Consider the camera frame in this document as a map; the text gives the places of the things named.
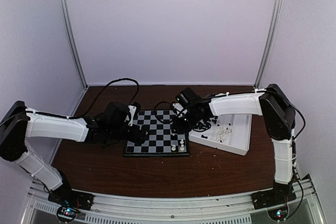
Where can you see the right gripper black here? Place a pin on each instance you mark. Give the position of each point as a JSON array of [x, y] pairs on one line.
[[179, 129]]

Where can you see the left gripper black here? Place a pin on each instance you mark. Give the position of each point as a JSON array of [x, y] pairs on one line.
[[142, 137]]

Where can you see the black white chessboard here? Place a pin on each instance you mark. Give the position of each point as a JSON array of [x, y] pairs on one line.
[[160, 139]]

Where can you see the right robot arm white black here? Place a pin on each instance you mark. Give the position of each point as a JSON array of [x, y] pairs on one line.
[[279, 117]]

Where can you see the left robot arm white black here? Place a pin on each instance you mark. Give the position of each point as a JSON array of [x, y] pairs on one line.
[[20, 122]]

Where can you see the black chess pieces lower cluster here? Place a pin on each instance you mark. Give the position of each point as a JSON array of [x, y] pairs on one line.
[[202, 127]]

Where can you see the white chess pieces pile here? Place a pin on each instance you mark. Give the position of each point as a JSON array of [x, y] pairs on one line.
[[222, 133]]

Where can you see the left controller board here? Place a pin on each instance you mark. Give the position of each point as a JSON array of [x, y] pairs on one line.
[[66, 214]]

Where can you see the controller board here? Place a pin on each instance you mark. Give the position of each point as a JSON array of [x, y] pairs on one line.
[[66, 214], [278, 214]]

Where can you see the right controller board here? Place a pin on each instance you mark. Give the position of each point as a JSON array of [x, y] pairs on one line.
[[278, 214]]

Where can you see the white plastic tray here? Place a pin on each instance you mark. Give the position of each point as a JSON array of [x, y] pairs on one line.
[[239, 140]]

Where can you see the aluminium front rail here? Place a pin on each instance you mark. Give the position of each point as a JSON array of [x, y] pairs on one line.
[[236, 208]]

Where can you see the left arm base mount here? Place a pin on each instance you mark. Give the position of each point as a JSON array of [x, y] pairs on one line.
[[67, 197]]

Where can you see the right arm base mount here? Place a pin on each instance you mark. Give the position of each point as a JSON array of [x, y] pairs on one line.
[[279, 194]]

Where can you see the right aluminium frame post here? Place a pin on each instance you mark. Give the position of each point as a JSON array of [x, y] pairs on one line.
[[276, 10]]

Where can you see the aluminium frame post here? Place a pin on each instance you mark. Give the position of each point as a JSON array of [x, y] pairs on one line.
[[72, 43], [276, 10]]

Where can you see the left aluminium frame post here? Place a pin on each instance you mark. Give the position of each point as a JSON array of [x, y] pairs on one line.
[[72, 43]]

